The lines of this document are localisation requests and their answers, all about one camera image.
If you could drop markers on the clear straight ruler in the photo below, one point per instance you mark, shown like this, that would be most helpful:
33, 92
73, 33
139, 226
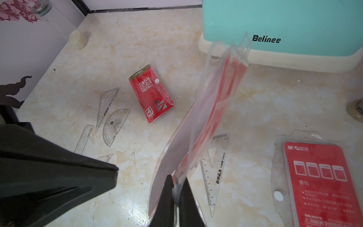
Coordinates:
83, 139

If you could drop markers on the clear triangle set square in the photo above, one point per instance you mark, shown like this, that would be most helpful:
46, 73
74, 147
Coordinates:
105, 158

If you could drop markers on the clear glass jar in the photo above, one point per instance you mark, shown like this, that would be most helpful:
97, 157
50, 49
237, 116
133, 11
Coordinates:
47, 12

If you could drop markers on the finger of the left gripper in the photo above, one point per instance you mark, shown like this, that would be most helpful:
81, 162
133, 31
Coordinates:
40, 181

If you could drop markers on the mint green toaster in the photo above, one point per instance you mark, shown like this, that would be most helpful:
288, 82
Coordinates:
317, 36

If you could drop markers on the red ruler set package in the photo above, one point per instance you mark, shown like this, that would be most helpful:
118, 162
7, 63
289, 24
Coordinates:
311, 184
151, 93
224, 68

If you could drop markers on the clear protractor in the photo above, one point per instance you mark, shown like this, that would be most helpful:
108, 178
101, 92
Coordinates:
113, 125

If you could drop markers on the spice jar black lid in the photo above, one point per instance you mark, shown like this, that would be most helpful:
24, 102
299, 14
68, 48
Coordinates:
355, 109

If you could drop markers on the clear plastic ruler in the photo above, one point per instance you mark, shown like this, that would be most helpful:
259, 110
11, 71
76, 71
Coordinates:
106, 99

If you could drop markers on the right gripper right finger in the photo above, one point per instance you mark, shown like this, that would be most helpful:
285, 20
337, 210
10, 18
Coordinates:
188, 212

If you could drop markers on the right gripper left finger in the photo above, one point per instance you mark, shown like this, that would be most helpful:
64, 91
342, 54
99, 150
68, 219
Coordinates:
165, 212

